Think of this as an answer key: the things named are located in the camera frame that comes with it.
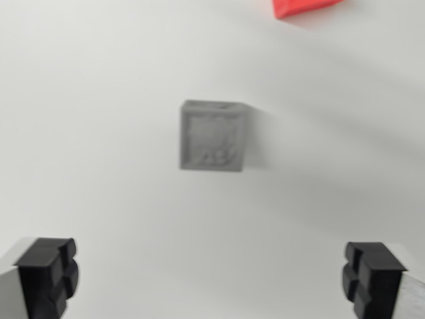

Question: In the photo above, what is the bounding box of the gray embossed rubber cube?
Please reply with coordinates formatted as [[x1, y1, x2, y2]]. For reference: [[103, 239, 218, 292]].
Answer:
[[179, 99, 250, 173]]

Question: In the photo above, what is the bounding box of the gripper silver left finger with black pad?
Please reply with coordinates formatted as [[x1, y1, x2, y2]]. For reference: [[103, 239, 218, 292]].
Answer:
[[0, 237, 80, 319]]

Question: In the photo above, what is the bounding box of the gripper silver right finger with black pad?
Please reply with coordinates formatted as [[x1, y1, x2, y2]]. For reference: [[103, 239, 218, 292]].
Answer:
[[341, 241, 425, 319]]

